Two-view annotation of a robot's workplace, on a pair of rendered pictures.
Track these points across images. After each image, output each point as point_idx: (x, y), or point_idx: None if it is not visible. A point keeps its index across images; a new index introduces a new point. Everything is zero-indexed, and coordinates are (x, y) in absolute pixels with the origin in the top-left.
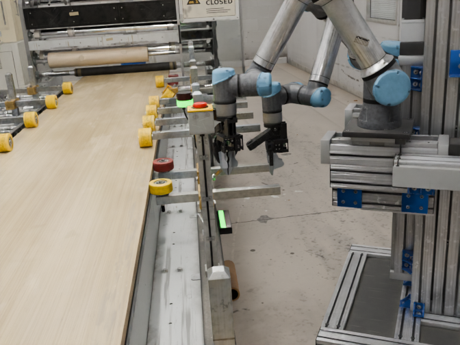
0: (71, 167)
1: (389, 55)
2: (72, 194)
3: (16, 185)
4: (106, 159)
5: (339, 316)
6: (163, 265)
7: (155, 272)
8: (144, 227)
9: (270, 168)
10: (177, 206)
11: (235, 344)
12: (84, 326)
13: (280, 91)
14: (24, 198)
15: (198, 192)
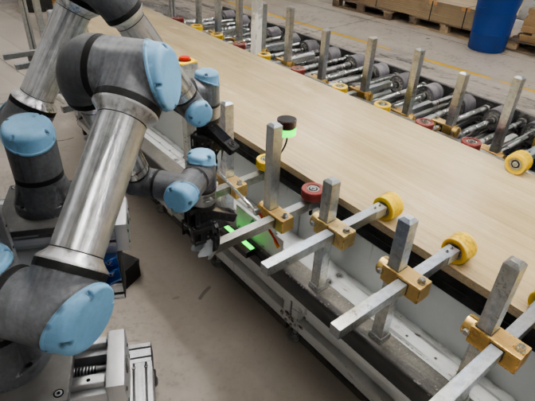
0: (387, 162)
1: (14, 90)
2: (317, 136)
3: (381, 135)
4: (380, 181)
5: (136, 382)
6: None
7: (255, 204)
8: (244, 151)
9: None
10: (345, 291)
11: (143, 152)
12: None
13: (187, 164)
14: (342, 126)
15: (234, 174)
